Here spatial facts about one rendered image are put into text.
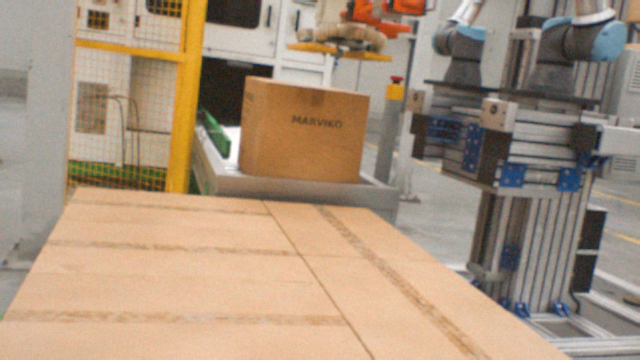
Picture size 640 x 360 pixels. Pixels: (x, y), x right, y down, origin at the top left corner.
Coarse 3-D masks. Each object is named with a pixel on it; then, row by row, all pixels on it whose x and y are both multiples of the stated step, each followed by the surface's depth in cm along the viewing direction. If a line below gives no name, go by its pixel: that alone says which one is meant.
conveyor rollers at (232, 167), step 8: (224, 128) 416; (232, 128) 425; (208, 136) 366; (232, 136) 379; (232, 144) 343; (216, 152) 306; (232, 152) 309; (224, 160) 281; (232, 160) 290; (232, 168) 264
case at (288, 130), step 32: (256, 96) 238; (288, 96) 220; (320, 96) 222; (352, 96) 225; (256, 128) 231; (288, 128) 222; (320, 128) 225; (352, 128) 228; (256, 160) 224; (288, 160) 224; (320, 160) 227; (352, 160) 230
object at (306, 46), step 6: (312, 36) 198; (306, 42) 211; (288, 48) 219; (294, 48) 208; (300, 48) 198; (306, 48) 189; (312, 48) 190; (318, 48) 190; (324, 48) 190; (330, 48) 191; (336, 48) 191
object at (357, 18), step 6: (360, 0) 178; (348, 6) 182; (354, 6) 178; (348, 12) 181; (354, 12) 178; (348, 18) 182; (354, 18) 178; (360, 18) 179; (366, 18) 179; (372, 18) 179; (378, 18) 180
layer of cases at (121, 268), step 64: (128, 192) 196; (64, 256) 131; (128, 256) 136; (192, 256) 142; (256, 256) 148; (320, 256) 155; (384, 256) 163; (64, 320) 101; (128, 320) 104; (192, 320) 108; (256, 320) 111; (320, 320) 115; (384, 320) 119; (448, 320) 124; (512, 320) 129
